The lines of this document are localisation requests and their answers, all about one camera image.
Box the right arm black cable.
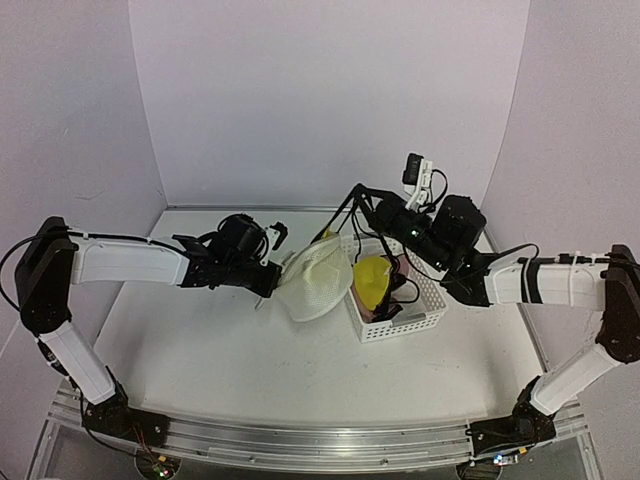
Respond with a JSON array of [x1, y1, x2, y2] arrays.
[[419, 167, 541, 296]]

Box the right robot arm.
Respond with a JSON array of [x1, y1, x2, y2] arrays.
[[351, 184, 639, 457]]

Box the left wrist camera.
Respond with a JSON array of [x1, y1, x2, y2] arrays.
[[265, 221, 288, 251]]

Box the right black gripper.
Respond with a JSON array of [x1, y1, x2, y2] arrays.
[[354, 186, 454, 273]]

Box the white mesh laundry bag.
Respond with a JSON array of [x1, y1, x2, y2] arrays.
[[270, 234, 353, 323]]

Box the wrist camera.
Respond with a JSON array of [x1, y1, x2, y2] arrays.
[[265, 221, 288, 251], [402, 153, 434, 211]]

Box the white perforated plastic basket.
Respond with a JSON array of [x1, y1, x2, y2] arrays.
[[342, 234, 448, 343]]

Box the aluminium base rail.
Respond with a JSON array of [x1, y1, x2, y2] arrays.
[[26, 382, 603, 479]]

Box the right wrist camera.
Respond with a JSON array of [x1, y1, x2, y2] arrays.
[[402, 153, 434, 211]]

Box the yellow bra black straps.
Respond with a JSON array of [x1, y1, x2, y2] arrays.
[[312, 182, 421, 321]]

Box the pink bra black straps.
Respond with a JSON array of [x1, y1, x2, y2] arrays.
[[349, 254, 414, 326]]

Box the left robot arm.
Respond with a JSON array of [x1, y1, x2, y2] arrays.
[[2, 213, 288, 447]]

